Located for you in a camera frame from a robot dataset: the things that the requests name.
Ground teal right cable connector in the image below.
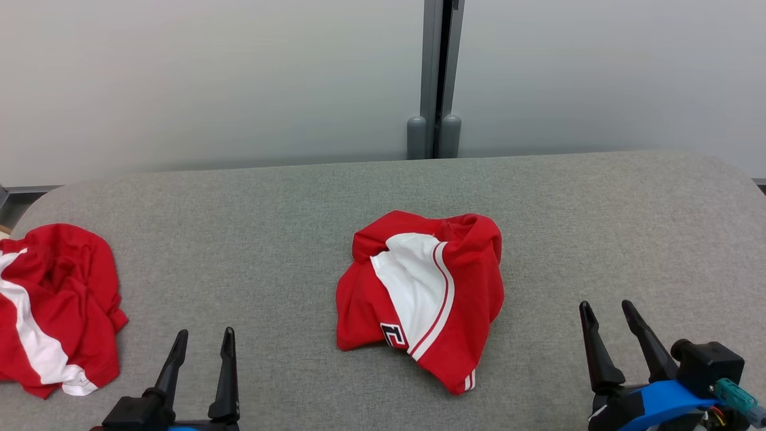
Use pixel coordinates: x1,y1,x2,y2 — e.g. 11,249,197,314
714,377,766,421

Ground grey cylindrical post foot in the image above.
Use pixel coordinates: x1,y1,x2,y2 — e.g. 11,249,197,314
439,114,462,159
407,116,428,160

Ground grey metal partition post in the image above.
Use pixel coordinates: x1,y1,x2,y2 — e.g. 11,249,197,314
419,0,466,159

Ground red white sports shorts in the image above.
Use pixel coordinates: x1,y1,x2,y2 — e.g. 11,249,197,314
0,223,129,400

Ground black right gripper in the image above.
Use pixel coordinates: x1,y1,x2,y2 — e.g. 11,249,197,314
579,300,679,431

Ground blue right camera bracket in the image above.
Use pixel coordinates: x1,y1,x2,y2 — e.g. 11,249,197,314
619,379,722,431

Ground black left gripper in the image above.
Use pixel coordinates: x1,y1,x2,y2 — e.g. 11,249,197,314
90,327,241,431

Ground red white basketball jersey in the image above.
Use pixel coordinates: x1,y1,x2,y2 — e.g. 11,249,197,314
335,210,505,396

